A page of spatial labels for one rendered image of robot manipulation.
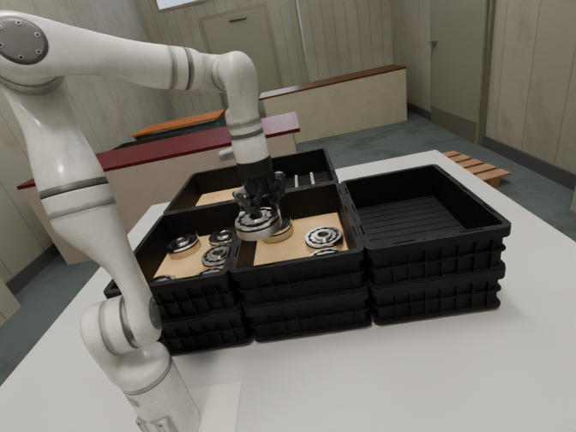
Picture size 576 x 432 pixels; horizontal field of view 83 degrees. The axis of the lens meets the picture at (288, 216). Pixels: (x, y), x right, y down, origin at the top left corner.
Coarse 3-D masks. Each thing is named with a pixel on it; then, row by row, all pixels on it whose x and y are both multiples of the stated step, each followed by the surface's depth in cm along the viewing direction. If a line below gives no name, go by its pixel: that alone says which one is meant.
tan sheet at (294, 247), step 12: (324, 216) 106; (336, 216) 104; (300, 228) 102; (312, 228) 101; (288, 240) 97; (300, 240) 96; (264, 252) 94; (276, 252) 93; (288, 252) 91; (300, 252) 90
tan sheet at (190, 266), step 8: (200, 240) 108; (208, 240) 107; (200, 248) 104; (208, 248) 103; (168, 256) 103; (192, 256) 100; (200, 256) 99; (168, 264) 99; (176, 264) 98; (184, 264) 97; (192, 264) 96; (200, 264) 95; (160, 272) 96; (168, 272) 95; (176, 272) 94; (184, 272) 93; (192, 272) 92
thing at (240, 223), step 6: (264, 210) 77; (270, 210) 77; (276, 210) 75; (240, 216) 76; (270, 216) 73; (276, 216) 73; (240, 222) 74; (246, 222) 73; (258, 222) 72; (264, 222) 72; (270, 222) 71; (240, 228) 71; (246, 228) 70; (252, 228) 70; (258, 228) 70
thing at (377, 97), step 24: (360, 72) 513; (384, 72) 465; (264, 96) 489; (288, 96) 477; (312, 96) 478; (336, 96) 478; (360, 96) 479; (384, 96) 479; (312, 120) 494; (336, 120) 494; (360, 120) 495; (384, 120) 495
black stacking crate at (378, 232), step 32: (352, 192) 104; (384, 192) 104; (416, 192) 104; (448, 192) 91; (384, 224) 95; (416, 224) 91; (448, 224) 88; (480, 224) 76; (416, 256) 70; (448, 256) 70; (480, 256) 70
